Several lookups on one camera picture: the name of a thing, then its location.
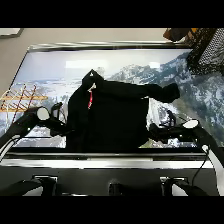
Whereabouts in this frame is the black sweatshirt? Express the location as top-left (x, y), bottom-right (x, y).
top-left (65, 68), bottom-right (181, 154)

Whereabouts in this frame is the heap of clothes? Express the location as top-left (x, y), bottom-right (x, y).
top-left (162, 27), bottom-right (200, 44)

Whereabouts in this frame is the black mesh basket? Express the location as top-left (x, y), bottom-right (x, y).
top-left (185, 27), bottom-right (224, 77)

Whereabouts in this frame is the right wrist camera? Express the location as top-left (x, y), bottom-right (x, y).
top-left (165, 109), bottom-right (178, 128)

